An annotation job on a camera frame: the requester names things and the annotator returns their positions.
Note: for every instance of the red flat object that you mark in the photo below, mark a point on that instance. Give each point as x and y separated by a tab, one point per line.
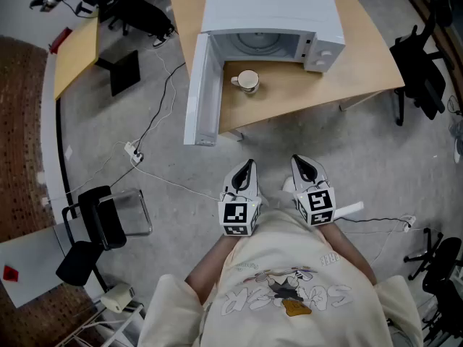
59	41

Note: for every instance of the cream power adapter box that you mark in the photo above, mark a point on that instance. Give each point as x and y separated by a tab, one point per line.
117	296

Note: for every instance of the black office chair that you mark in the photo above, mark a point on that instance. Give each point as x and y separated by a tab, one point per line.
421	71
143	14
443	277

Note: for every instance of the white flat bar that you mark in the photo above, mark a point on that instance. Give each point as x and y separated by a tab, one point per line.
349	209

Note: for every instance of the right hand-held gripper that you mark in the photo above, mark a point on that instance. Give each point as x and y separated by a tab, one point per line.
318	202

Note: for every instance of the white metal rack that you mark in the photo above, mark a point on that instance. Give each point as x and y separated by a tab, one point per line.
108	325

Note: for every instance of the black metal-frame chair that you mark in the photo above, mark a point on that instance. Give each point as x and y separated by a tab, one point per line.
97	222

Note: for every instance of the black desk base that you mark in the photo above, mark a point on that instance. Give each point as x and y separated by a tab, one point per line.
123	72

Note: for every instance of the small wooden desk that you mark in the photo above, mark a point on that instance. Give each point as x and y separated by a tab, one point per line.
77	54

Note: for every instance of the white microwave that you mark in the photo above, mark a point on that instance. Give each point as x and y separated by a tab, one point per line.
267	7

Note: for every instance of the red triangular object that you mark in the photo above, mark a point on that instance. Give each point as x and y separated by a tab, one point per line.
11	274

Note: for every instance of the white table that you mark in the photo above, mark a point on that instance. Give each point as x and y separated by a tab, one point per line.
32	266

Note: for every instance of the small white power strip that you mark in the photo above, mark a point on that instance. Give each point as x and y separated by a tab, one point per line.
408	222

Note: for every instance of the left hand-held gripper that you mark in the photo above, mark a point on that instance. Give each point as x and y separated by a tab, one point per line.
235	215

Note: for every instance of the white ceramic mug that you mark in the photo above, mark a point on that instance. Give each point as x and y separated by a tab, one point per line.
249	81

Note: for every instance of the person's white shoe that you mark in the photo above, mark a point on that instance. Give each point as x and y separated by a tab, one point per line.
288	184

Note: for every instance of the person's cream printed shirt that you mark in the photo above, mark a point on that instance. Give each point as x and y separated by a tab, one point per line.
282	313

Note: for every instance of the person's left forearm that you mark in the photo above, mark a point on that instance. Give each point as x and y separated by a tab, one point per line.
208	269

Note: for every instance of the person's right forearm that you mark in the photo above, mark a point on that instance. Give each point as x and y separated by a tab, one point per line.
349	249

